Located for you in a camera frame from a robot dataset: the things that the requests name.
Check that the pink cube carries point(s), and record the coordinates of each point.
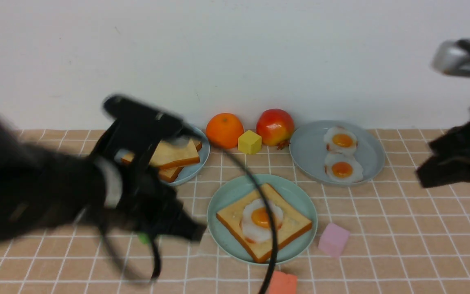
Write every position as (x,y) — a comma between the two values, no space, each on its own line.
(333,240)

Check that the green centre plate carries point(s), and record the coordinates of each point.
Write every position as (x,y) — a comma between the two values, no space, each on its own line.
(235,190)

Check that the toast slice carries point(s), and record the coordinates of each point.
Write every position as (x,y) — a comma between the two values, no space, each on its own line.
(290,223)
(167,156)
(170,175)

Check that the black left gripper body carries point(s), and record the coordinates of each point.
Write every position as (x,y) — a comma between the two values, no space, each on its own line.
(133,187)

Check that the blue bread plate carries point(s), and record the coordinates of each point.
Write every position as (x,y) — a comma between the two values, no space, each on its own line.
(189,172)

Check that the red yellow apple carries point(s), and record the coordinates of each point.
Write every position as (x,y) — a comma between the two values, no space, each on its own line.
(276,127)

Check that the fried egg toy top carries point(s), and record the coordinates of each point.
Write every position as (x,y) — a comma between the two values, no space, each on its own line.
(255,225)

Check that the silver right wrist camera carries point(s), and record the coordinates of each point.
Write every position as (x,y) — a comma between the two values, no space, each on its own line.
(453,58)

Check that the fried egg toy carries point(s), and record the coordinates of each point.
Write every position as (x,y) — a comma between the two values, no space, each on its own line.
(340,140)
(341,168)
(255,225)

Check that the toast slice bottom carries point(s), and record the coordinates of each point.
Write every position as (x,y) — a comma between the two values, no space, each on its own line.
(170,175)

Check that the green cube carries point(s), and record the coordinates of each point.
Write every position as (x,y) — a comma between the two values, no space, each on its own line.
(144,238)

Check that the orange fruit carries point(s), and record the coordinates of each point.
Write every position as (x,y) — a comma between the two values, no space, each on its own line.
(225,129)

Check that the grey egg plate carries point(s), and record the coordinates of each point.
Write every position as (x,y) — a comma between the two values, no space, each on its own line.
(309,152)

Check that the orange cube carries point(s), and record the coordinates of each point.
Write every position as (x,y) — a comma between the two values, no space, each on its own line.
(283,283)

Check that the yellow cube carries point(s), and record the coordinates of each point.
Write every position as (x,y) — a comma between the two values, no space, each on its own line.
(249,143)

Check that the fried egg toy back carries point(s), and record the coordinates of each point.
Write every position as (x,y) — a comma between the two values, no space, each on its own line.
(340,140)

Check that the fried egg toy front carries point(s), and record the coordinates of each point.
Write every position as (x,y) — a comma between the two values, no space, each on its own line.
(341,168)

